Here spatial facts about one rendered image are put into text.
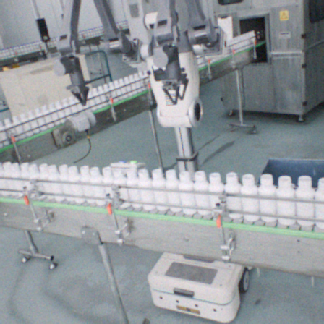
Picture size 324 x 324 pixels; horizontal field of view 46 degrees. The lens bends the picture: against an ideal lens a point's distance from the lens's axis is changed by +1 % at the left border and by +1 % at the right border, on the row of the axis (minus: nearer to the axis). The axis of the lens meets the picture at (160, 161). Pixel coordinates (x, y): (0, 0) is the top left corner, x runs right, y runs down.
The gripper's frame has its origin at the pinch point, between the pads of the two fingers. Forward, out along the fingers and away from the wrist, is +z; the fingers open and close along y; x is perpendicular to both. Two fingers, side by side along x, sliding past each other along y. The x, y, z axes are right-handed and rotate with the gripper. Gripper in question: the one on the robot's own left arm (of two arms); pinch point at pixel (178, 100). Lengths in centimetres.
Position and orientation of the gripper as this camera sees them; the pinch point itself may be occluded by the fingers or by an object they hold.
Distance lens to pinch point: 146.0
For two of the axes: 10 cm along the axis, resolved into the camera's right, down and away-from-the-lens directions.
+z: 1.7, 9.1, 3.8
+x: -8.8, -0.3, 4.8
